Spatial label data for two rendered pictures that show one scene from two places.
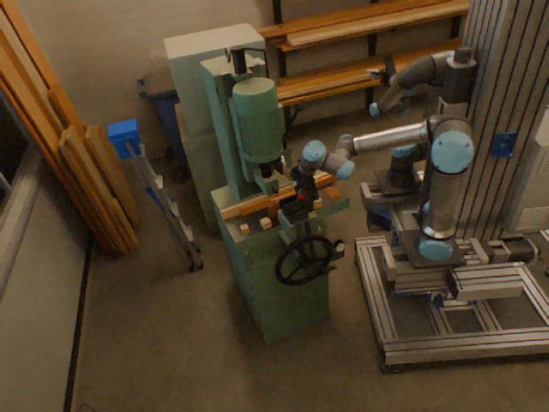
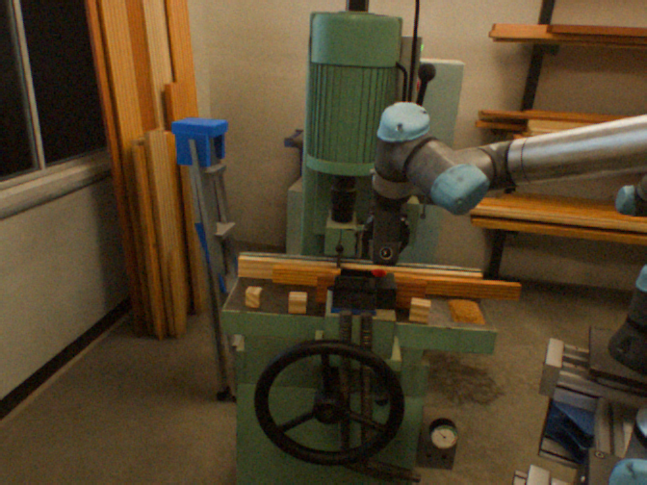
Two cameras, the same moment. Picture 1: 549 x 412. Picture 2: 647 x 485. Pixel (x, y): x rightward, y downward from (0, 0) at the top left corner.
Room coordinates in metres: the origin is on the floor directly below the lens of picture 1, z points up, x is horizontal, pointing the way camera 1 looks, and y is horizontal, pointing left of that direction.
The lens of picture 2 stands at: (0.38, -0.36, 1.45)
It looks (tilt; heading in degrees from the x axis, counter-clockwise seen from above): 22 degrees down; 21
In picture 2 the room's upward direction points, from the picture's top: 3 degrees clockwise
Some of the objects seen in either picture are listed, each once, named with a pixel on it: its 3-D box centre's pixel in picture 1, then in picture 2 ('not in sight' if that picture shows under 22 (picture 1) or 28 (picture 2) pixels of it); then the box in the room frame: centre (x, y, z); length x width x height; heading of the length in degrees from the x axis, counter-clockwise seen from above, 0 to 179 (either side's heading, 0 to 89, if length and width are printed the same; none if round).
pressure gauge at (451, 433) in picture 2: (339, 246); (442, 434); (1.34, -0.30, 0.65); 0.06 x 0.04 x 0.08; 109
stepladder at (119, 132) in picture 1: (162, 203); (218, 266); (2.02, 0.73, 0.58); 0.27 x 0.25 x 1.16; 102
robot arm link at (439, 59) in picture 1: (433, 110); not in sight; (1.63, -0.82, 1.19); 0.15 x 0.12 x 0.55; 101
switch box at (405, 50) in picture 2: (258, 78); (405, 68); (1.80, -0.01, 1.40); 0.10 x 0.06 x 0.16; 19
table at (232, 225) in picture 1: (290, 217); (356, 319); (1.37, -0.07, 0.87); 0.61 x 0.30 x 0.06; 109
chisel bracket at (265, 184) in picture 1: (267, 181); (341, 235); (1.48, 0.02, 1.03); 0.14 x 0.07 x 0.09; 19
